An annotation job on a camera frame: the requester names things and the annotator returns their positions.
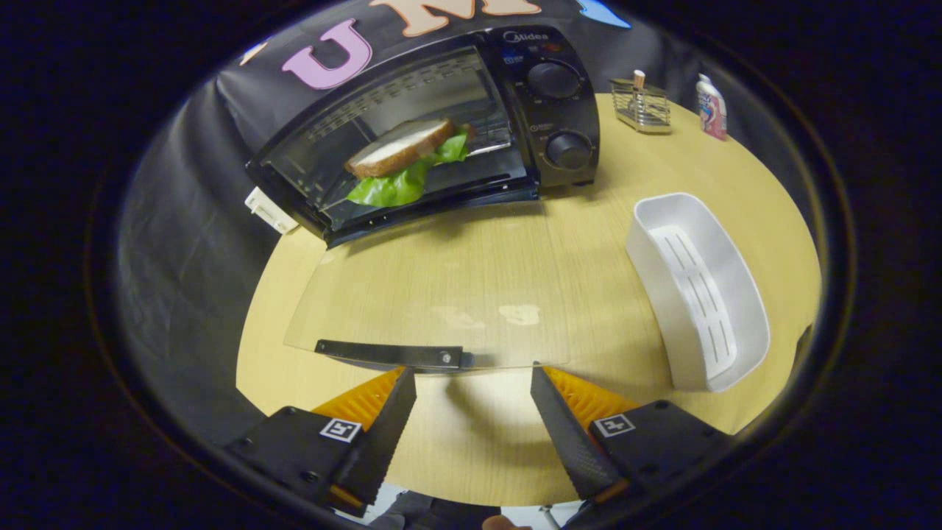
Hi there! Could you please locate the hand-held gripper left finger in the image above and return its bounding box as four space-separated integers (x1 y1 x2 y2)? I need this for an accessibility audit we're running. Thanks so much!
224 366 417 518

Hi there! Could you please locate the bread and lettuce sandwich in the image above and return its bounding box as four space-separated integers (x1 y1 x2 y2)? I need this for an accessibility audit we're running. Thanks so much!
344 118 472 208

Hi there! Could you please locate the wire mesh basket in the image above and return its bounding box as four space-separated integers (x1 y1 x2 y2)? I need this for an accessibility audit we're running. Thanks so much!
609 76 672 135

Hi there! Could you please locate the black toaster oven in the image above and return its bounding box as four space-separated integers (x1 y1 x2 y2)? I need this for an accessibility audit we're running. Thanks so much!
245 26 601 373

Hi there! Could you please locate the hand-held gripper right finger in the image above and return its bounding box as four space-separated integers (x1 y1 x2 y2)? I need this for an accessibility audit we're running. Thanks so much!
530 366 737 512

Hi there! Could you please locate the white plastic tray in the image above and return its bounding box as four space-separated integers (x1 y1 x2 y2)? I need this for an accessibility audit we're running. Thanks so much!
626 193 771 392

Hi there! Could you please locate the white pop-up toaster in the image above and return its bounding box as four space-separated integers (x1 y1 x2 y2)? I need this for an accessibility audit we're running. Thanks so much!
244 187 299 235

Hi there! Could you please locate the silver spray bottle red label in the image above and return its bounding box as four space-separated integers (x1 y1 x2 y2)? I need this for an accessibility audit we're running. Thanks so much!
695 74 729 141

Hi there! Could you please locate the black backdrop cloth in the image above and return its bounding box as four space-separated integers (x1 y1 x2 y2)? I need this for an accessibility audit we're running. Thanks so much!
114 0 821 450

